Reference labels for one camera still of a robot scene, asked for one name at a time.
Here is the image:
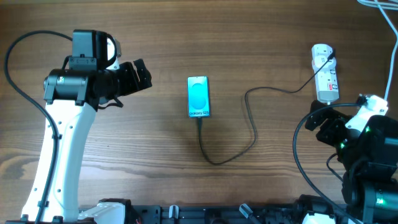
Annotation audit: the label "white cables top corner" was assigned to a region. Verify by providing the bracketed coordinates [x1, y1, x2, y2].
[356, 0, 398, 11]

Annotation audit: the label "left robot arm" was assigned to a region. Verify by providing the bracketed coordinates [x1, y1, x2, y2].
[19, 29, 152, 223]

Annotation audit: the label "white charger plug adapter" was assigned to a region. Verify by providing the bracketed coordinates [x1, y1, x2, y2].
[312, 55, 336, 72]

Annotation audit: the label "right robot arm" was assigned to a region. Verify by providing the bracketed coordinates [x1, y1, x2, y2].
[292, 100, 397, 223]

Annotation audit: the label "black USB-C charging cable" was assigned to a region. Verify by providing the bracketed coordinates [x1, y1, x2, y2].
[195, 49, 337, 166]

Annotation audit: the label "Galaxy smartphone cyan screen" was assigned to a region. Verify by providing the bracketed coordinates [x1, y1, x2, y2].
[187, 76, 210, 118]

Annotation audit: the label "white power strip cord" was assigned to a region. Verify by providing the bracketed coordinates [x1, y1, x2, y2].
[326, 0, 398, 105]

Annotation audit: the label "white power strip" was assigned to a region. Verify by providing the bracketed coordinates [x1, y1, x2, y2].
[312, 44, 340, 105]

